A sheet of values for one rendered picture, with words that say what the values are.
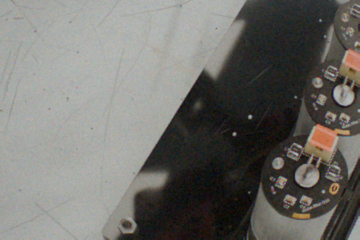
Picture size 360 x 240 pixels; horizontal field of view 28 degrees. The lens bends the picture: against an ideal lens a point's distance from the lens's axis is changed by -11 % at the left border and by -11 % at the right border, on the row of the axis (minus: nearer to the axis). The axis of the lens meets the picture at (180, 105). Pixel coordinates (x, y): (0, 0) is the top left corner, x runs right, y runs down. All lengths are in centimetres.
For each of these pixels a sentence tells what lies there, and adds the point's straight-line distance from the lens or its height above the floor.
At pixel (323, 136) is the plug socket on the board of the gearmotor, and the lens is 20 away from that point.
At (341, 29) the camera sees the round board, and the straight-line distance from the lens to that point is 22.
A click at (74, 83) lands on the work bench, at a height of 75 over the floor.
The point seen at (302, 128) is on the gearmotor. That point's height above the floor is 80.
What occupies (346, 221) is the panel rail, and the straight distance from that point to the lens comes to 19.
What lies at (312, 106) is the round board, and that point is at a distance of 21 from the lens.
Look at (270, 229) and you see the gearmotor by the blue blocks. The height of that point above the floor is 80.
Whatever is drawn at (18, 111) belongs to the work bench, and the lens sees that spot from 28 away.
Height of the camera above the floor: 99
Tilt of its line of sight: 58 degrees down
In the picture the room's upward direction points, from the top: straight up
